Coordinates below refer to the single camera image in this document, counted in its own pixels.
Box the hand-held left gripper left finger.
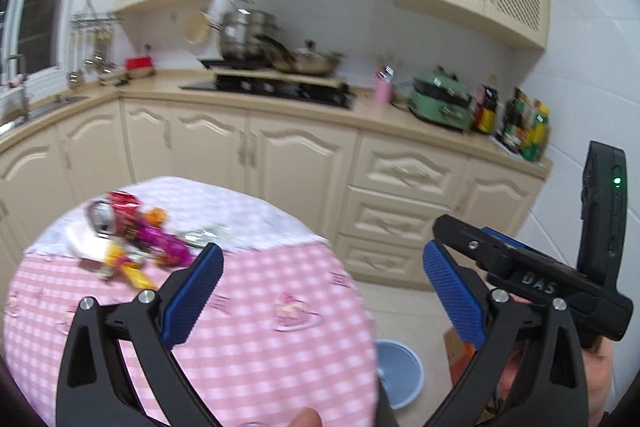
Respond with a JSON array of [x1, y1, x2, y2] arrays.
[[54, 243, 225, 427]]

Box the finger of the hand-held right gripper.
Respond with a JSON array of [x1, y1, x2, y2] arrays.
[[432, 214, 501, 279], [481, 227, 529, 253]]

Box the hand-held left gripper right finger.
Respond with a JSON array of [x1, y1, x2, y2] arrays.
[[422, 241, 591, 427]]

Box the magenta snack wrapper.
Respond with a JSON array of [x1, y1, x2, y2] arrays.
[[125, 219, 196, 268]]

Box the silver foil wrapper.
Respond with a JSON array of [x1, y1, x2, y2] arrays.
[[177, 224, 232, 250]]

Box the yellow snack wrapper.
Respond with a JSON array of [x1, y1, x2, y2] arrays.
[[97, 243, 158, 290]]

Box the orange snack wrapper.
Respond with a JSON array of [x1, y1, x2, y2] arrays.
[[142, 207, 168, 230]]

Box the light blue plastic bin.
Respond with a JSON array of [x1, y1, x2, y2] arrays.
[[375, 339, 425, 410]]

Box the red snack wrapper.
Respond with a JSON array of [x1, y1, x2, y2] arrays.
[[107, 191, 143, 235]]

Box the crushed silver can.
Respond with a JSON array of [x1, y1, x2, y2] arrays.
[[87, 201, 118, 238]]

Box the white tissue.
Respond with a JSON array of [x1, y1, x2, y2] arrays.
[[65, 224, 113, 260]]

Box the person's right hand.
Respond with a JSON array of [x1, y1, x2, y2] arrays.
[[582, 339, 616, 425]]

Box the person's left hand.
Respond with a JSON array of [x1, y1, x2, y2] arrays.
[[291, 408, 324, 427]]

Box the brown cardboard box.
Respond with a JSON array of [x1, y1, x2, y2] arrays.
[[442, 326, 476, 388]]

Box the cream carved drawer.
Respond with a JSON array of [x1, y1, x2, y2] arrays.
[[352, 134, 468, 200], [337, 234, 441, 288], [345, 187, 458, 248]]

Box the pink checkered tablecloth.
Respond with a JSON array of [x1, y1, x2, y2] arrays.
[[2, 176, 378, 427]]

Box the yellow green bottle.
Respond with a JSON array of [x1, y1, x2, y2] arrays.
[[522, 99, 551, 162]]

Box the dark sauce bottle red label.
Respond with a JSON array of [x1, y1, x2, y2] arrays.
[[472, 84, 501, 135]]

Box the green electric cooker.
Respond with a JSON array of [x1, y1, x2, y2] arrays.
[[407, 67, 473, 131]]

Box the cream kitchen base cabinet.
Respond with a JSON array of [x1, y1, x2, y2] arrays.
[[0, 97, 551, 303]]

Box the pink utensil holder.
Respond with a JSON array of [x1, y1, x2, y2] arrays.
[[375, 77, 396, 105]]

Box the black glass cooktop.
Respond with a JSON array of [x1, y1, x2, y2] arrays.
[[179, 74, 356, 110]]

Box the steel wok with lid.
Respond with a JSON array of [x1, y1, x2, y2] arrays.
[[272, 39, 346, 75]]

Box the red box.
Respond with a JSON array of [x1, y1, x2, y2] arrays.
[[125, 56, 156, 80]]

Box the steel stockpot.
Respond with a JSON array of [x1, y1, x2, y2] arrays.
[[217, 9, 281, 60]]

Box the chrome faucet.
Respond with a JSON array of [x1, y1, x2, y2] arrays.
[[2, 54, 31, 122]]

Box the metal utensil rack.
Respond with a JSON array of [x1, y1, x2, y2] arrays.
[[69, 0, 123, 75]]

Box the window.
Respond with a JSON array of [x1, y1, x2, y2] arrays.
[[0, 0, 68, 78]]

